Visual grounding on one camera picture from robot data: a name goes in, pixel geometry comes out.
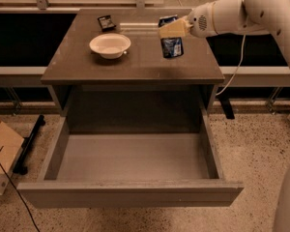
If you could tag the black stand foot right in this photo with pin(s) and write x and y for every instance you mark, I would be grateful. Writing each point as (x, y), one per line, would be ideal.
(226, 104)

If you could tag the grey cabinet with counter top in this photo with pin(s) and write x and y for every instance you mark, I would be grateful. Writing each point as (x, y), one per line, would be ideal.
(133, 68)

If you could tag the cardboard box at left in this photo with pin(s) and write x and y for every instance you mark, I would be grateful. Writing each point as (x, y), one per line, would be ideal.
(10, 146)

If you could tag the blue pepsi can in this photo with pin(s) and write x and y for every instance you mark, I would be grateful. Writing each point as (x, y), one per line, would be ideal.
(171, 47)

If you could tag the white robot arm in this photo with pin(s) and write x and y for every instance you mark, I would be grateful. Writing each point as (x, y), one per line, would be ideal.
(243, 17)

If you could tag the white paper bowl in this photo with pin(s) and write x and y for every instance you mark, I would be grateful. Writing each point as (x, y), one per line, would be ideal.
(110, 45)

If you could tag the black stand foot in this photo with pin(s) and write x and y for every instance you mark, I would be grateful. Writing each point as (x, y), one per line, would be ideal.
(26, 146)
(226, 104)

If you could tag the black stand foot left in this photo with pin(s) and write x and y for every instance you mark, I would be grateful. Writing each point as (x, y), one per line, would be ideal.
(26, 146)

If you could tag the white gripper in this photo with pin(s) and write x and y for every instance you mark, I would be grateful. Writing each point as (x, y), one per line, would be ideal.
(200, 23)

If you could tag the black snack packet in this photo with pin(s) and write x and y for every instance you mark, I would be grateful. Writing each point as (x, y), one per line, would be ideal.
(106, 23)

